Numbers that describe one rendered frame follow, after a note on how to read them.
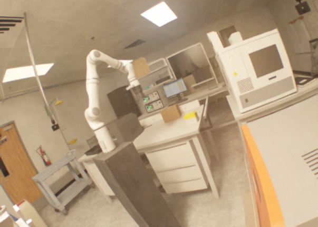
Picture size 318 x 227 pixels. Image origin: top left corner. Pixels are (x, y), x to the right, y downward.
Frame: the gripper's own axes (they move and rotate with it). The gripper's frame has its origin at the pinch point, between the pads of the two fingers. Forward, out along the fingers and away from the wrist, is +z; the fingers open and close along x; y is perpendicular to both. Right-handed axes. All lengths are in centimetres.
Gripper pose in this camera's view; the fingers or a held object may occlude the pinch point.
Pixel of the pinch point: (142, 106)
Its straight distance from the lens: 130.4
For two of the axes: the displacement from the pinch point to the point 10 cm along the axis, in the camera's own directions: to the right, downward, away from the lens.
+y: 6.1, -3.6, 7.0
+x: -6.8, 2.1, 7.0
